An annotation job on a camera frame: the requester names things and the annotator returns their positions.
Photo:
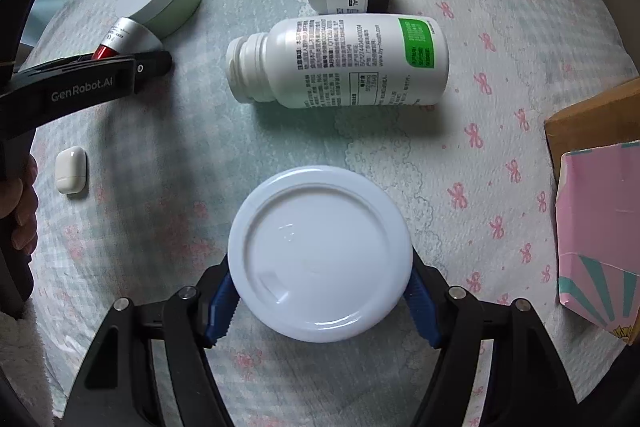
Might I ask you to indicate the white round bottle lid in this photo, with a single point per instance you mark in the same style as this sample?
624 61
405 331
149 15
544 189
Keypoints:
320 252

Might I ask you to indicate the floral printed bed sheet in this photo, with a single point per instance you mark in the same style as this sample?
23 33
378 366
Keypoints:
190 167

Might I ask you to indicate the brown cardboard box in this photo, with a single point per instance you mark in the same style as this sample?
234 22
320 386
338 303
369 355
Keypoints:
592 117

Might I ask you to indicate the red and silver tube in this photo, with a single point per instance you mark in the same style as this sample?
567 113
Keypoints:
122 38

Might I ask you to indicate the small white earbud case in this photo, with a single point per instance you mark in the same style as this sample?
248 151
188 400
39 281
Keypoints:
71 170

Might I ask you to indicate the person's left hand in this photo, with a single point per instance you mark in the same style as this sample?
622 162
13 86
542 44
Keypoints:
22 207

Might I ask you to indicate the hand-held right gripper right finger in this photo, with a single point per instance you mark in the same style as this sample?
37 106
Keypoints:
424 307

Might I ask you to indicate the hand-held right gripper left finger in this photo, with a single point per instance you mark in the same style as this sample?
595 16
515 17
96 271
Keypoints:
218 307

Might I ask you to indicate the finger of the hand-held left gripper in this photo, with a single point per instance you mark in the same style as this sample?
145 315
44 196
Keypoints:
152 64

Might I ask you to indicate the pink paper box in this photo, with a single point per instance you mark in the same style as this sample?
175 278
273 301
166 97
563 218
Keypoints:
597 237

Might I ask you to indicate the white bottle with green label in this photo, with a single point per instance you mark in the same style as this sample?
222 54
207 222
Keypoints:
345 62

